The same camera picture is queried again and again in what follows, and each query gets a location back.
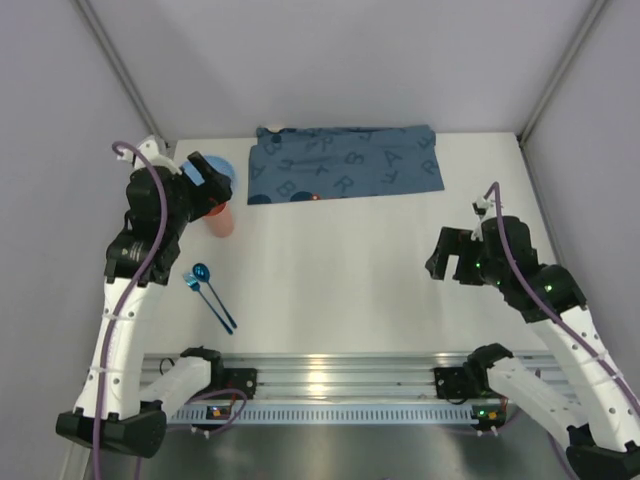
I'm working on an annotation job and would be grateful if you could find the orange plastic cup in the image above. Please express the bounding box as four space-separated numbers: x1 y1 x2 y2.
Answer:
203 202 234 238

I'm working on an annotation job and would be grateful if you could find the blue letter-print placemat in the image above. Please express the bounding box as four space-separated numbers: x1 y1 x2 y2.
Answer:
247 125 444 205

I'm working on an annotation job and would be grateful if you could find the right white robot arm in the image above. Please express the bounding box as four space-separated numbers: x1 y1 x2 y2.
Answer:
425 216 639 479

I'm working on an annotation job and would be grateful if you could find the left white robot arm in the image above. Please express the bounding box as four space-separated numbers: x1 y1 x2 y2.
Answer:
56 138 232 458

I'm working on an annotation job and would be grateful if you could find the blue plastic plate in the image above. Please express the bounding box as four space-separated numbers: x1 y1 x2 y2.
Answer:
181 155 237 192

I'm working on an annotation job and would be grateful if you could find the blue metal spoon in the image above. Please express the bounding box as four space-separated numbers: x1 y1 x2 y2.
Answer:
192 263 238 329

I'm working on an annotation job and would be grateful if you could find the blue metal fork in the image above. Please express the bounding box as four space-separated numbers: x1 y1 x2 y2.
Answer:
183 273 233 335

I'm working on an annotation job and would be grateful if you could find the aluminium mounting rail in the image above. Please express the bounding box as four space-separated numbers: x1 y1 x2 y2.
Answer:
134 352 591 401

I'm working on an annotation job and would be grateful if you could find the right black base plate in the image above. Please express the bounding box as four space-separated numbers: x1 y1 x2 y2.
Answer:
433 367 476 405

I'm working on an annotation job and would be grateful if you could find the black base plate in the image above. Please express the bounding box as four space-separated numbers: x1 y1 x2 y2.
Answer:
220 368 258 400
433 367 476 405

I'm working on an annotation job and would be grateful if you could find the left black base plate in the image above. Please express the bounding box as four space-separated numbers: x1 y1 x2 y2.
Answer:
220 368 258 400

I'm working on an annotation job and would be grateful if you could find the perforated cable duct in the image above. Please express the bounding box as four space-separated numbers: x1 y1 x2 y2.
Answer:
169 403 506 426

